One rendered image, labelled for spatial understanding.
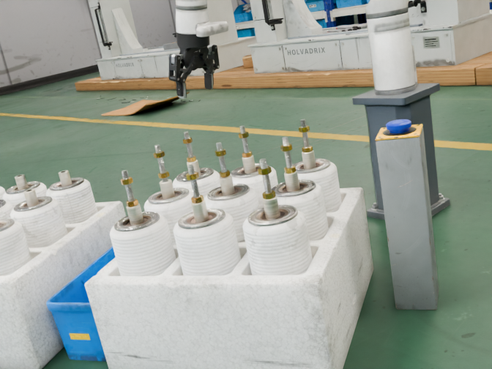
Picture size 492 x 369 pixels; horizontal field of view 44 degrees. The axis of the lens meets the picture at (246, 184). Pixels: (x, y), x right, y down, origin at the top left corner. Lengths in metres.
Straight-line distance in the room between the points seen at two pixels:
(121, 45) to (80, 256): 4.45
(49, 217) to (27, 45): 6.46
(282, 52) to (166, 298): 2.94
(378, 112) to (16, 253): 0.82
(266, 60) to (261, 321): 3.09
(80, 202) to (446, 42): 2.15
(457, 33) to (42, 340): 2.42
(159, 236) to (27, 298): 0.29
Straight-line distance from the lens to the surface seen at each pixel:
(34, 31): 7.71
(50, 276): 1.20
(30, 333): 1.17
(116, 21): 5.62
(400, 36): 1.40
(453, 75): 3.00
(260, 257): 0.89
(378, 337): 1.05
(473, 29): 3.22
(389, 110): 1.40
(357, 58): 3.40
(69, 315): 1.13
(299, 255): 0.89
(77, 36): 7.92
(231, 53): 4.57
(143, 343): 1.02
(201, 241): 0.92
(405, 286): 1.10
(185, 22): 1.38
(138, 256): 0.98
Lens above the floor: 0.57
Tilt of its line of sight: 17 degrees down
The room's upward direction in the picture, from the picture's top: 11 degrees counter-clockwise
